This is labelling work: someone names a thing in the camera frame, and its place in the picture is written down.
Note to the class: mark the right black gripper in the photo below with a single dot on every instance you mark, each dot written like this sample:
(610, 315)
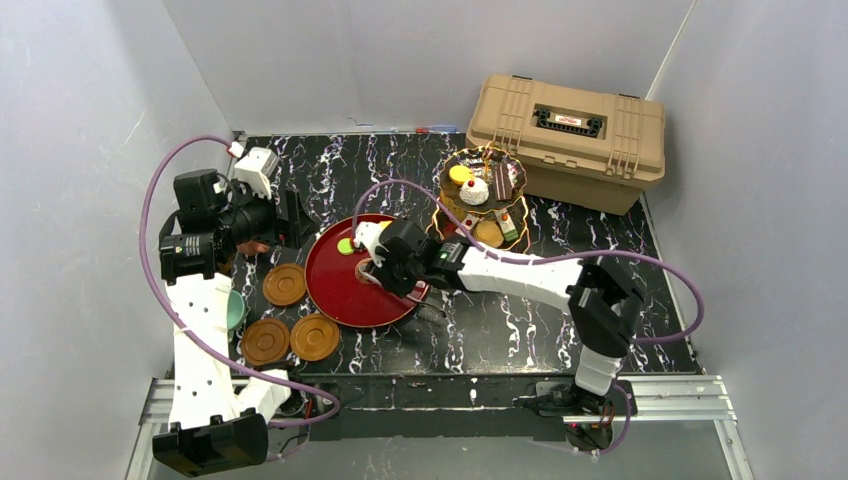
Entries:
(395, 283)

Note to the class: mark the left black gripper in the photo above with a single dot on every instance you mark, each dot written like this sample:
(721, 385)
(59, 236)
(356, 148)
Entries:
(285, 216)

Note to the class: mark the green macaron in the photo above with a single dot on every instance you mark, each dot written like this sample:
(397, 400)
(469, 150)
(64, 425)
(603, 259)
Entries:
(345, 246)

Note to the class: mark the dark red round tray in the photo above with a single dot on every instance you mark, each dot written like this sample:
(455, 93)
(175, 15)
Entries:
(335, 290)

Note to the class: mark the large brown cookie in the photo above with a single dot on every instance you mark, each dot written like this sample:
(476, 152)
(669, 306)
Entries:
(455, 209)

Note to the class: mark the wooden coaster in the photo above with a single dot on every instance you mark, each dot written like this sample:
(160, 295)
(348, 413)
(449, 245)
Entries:
(265, 341)
(314, 337)
(284, 285)

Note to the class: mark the orange muffin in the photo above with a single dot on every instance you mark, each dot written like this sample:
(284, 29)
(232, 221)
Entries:
(489, 233)

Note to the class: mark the white cream puff with cherry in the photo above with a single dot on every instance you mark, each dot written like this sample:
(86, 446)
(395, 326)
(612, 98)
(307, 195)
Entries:
(475, 192)

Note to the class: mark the three-tier glass cake stand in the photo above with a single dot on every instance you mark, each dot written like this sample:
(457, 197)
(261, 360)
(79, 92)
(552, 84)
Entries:
(481, 160)

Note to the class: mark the small decorated white cake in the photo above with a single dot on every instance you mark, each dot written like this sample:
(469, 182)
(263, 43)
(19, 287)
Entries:
(508, 228)

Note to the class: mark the mint green cup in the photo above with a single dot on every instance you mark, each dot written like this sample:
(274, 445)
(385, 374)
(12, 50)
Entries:
(236, 310)

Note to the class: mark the chocolate layered cake slice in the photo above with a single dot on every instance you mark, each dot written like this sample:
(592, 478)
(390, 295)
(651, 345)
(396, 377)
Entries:
(502, 182)

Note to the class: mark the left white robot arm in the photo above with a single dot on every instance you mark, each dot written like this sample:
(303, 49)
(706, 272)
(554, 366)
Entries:
(213, 427)

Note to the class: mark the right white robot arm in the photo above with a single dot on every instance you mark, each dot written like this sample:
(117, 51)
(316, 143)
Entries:
(602, 300)

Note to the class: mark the tan plastic toolbox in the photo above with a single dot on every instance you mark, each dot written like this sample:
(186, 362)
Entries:
(600, 151)

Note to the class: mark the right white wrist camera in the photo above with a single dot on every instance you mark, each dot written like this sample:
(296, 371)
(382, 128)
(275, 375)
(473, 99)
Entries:
(367, 236)

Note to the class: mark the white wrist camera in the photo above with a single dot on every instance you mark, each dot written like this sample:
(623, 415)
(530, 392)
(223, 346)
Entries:
(367, 236)
(256, 169)

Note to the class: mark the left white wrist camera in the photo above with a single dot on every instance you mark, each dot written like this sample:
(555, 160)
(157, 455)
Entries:
(256, 169)

